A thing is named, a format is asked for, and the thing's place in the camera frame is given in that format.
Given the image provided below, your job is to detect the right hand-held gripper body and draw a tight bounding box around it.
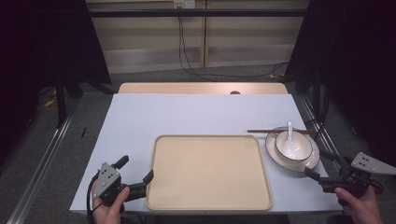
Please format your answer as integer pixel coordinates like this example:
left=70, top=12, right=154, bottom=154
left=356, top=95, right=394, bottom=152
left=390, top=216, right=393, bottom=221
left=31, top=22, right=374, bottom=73
left=318, top=151, right=396, bottom=200

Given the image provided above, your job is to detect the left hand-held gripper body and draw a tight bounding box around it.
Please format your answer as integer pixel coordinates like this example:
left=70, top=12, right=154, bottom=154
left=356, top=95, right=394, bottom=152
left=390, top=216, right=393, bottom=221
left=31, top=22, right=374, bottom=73
left=92, top=161, right=148, bottom=207

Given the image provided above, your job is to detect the person's right hand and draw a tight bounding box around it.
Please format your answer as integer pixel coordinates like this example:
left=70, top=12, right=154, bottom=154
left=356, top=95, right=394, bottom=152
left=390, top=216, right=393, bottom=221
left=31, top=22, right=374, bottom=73
left=334, top=186, right=385, bottom=224

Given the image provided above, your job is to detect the person's left hand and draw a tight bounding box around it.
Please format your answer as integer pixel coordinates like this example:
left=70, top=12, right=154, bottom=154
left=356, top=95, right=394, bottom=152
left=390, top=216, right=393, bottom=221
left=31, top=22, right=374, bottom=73
left=92, top=186, right=131, bottom=224

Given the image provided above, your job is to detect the white plate with dark rim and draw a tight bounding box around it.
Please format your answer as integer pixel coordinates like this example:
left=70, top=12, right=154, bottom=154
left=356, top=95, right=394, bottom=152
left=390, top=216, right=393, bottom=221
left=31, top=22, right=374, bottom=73
left=264, top=126, right=321, bottom=174

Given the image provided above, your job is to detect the white bowl with dark rim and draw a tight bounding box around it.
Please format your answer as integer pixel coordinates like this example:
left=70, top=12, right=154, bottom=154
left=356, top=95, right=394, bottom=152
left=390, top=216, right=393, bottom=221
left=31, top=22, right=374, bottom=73
left=275, top=130, right=314, bottom=165

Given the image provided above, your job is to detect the brown wooden chopstick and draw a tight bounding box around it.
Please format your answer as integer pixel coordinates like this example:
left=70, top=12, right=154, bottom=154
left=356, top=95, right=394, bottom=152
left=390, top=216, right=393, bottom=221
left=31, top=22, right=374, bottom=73
left=247, top=129, right=319, bottom=134
left=247, top=129, right=319, bottom=135

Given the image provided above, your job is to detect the white ceramic spoon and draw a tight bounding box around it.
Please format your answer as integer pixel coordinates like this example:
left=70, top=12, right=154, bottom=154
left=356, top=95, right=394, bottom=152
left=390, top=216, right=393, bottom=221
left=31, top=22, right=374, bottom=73
left=282, top=119, right=302, bottom=159

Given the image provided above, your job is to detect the beige plastic tray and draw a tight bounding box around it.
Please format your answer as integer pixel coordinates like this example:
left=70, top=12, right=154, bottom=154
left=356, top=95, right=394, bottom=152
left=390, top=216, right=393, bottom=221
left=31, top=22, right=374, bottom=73
left=145, top=133, right=274, bottom=212

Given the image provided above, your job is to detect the black metal stand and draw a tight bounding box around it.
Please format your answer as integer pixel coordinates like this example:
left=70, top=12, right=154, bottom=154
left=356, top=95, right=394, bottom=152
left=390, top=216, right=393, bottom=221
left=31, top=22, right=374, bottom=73
left=54, top=73, right=67, bottom=129

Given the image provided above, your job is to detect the light wooden table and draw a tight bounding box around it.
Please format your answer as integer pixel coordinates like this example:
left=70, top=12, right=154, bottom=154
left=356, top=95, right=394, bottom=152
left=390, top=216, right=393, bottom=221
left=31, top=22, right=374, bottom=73
left=118, top=81, right=290, bottom=95

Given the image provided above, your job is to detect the black curtain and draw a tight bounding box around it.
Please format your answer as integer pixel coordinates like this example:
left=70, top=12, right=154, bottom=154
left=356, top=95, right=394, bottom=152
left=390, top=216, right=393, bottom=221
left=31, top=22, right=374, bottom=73
left=0, top=0, right=112, bottom=162
left=284, top=0, right=396, bottom=166

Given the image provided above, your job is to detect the black horizontal bar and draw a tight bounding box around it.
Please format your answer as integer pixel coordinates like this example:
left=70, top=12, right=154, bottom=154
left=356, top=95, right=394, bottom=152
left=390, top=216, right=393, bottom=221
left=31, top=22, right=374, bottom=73
left=88, top=8, right=310, bottom=19

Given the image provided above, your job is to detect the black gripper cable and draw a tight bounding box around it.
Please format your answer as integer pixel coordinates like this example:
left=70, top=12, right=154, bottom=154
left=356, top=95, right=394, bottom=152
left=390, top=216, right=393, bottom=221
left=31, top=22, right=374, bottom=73
left=86, top=173, right=104, bottom=224

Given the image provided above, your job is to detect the aluminium floor rail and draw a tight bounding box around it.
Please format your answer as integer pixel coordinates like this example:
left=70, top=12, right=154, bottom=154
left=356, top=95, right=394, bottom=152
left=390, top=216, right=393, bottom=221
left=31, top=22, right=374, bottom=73
left=298, top=95, right=342, bottom=175
left=6, top=102, right=80, bottom=224

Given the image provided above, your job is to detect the black hanging cable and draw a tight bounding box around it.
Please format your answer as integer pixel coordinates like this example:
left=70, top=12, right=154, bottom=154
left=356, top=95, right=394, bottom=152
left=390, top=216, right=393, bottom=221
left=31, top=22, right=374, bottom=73
left=177, top=6, right=290, bottom=79

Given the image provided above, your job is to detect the white wall socket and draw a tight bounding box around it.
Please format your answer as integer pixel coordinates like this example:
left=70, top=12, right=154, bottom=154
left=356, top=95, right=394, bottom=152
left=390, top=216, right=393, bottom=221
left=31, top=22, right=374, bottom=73
left=173, top=0, right=197, bottom=9

